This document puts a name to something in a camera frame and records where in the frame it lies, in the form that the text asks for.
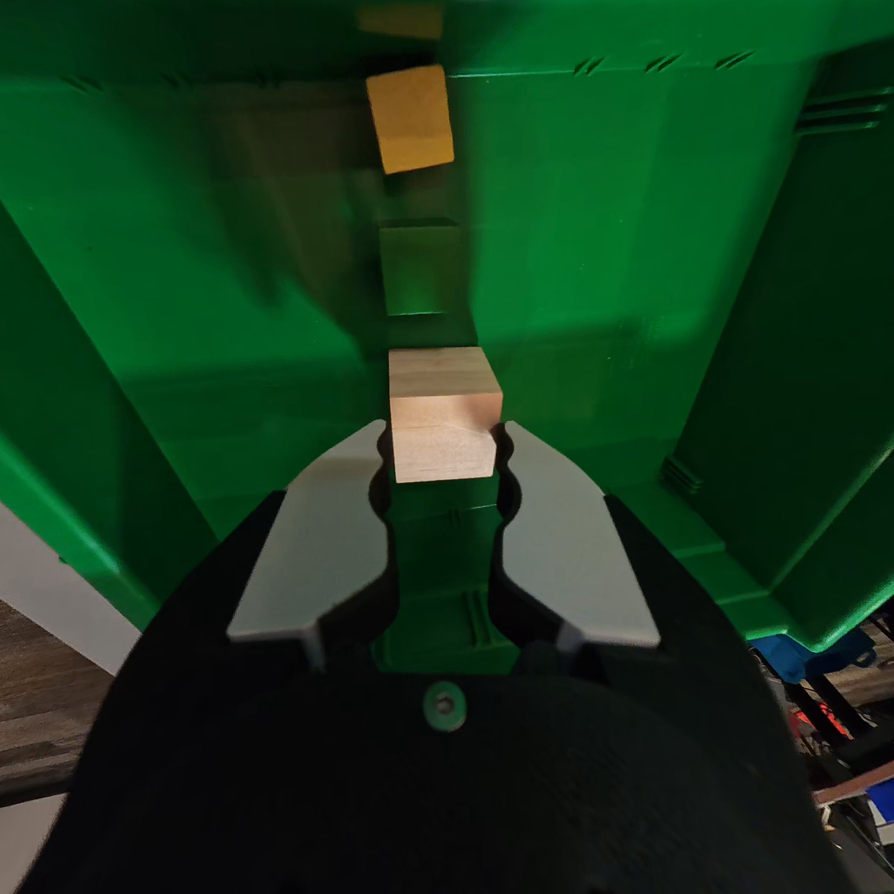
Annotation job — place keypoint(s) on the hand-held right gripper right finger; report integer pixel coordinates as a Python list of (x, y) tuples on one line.
[(573, 559)]

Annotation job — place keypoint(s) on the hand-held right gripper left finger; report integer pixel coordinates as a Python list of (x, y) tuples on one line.
[(314, 559)]

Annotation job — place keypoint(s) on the smooth pale wooden cube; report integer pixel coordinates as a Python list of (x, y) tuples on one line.
[(443, 419)]

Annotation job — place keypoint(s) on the green wooden cube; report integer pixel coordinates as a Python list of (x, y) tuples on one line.
[(422, 269)]

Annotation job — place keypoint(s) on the green plastic bin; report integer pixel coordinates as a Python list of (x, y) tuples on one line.
[(174, 279)]

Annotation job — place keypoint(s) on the blue bag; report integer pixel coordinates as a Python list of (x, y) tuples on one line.
[(789, 660)]

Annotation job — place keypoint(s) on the blue white box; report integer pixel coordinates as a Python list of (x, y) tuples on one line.
[(881, 810)]

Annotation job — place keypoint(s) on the yellow wooden cube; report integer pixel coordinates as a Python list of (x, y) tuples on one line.
[(412, 119)]

